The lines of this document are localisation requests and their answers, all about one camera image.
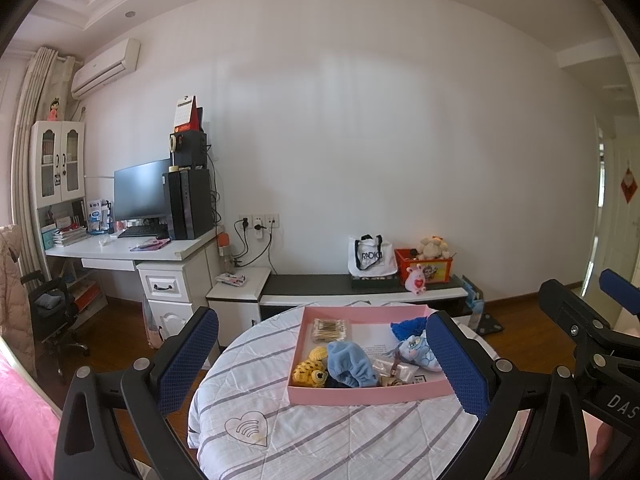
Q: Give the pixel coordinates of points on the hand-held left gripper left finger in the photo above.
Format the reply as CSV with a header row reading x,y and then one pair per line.
x,y
187,360

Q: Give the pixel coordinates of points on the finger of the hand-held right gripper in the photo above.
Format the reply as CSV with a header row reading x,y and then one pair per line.
x,y
562,310
620,285

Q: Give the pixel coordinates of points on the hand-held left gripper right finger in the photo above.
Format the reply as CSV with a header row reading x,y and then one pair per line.
x,y
457,365

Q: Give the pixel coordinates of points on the royal blue crocheted piece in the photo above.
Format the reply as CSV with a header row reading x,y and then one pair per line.
x,y
405,330

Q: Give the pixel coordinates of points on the beige striped scrunchie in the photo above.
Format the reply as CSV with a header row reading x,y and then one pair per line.
x,y
389,381

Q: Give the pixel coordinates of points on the pink cardboard box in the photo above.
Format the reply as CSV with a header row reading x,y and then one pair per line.
x,y
370,394

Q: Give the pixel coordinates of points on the light blue plush headband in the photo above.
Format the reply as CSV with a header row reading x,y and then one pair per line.
x,y
350,362

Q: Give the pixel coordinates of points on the navy crocheted scrunchie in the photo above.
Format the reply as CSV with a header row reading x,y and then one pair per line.
x,y
340,384

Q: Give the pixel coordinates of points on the yellow crocheted toy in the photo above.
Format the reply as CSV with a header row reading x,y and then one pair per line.
x,y
310,372

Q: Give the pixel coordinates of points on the bag of cotton swabs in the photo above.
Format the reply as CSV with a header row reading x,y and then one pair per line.
x,y
330,330

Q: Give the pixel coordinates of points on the white door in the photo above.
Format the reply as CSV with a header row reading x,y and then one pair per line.
x,y
617,240

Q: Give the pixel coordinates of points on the dark floor mat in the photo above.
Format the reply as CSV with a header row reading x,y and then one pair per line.
x,y
487,324

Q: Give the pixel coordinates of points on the small printed packet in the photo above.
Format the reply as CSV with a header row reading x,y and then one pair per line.
x,y
232,280

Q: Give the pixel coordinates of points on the pink heart plush toy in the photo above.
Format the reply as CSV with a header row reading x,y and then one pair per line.
x,y
416,280

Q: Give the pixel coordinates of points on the red toy storage box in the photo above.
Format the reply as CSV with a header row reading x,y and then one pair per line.
x,y
435,272

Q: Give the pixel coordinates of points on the red hanging door decoration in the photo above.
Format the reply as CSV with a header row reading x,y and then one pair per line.
x,y
629,187

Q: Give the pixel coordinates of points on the beige plush toy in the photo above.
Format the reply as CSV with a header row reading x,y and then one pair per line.
x,y
432,247

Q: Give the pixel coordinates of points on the pink flat item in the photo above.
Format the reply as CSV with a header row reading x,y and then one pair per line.
x,y
150,245

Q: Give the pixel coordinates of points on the white tote bag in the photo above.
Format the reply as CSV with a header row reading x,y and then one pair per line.
x,y
372,260

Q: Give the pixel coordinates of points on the black keyboard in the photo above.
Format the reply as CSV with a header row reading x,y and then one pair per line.
x,y
140,231

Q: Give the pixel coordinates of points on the white desk with drawers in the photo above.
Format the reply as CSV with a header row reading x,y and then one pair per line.
x,y
100,250

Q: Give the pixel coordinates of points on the black office chair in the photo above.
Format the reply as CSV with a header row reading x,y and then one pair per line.
x,y
50,320

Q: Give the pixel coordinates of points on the low black top cabinet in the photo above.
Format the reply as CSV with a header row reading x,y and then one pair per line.
x,y
310,282

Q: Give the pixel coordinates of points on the white charger plug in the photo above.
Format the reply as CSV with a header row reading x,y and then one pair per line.
x,y
258,229

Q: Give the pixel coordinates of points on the striped white quilted tablecloth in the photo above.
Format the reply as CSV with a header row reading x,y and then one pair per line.
x,y
325,440

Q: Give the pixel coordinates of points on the black computer tower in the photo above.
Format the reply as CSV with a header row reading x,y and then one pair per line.
x,y
192,202

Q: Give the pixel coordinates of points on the blue and white carton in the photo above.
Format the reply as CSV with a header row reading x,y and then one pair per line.
x,y
95,220

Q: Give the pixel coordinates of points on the stack of books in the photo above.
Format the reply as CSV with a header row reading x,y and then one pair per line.
x,y
70,237

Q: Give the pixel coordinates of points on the pink bedding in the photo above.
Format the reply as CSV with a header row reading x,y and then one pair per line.
x,y
25,415

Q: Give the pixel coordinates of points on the black computer monitor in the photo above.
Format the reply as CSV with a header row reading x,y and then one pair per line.
x,y
142,190

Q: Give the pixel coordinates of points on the beige padded coat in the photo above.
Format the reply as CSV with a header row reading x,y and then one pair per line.
x,y
12,295

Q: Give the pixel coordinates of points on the black speaker box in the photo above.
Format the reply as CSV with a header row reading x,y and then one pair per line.
x,y
192,150

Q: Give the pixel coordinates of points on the yellow tape roll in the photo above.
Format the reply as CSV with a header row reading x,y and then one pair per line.
x,y
173,142

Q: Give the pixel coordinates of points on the white glass door cabinet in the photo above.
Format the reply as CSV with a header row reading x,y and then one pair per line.
x,y
72,170

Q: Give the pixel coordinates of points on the red and white calendar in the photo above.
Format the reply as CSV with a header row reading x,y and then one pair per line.
x,y
182,112

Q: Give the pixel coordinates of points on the beige curtain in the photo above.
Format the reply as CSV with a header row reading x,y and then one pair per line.
x,y
35,125

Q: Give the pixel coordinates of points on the small pink doll figure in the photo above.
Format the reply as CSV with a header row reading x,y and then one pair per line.
x,y
55,110

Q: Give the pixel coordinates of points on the white air conditioner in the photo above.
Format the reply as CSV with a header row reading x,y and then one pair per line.
x,y
102,72

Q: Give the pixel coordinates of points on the white wall outlets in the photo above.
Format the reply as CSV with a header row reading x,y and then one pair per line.
x,y
271,219

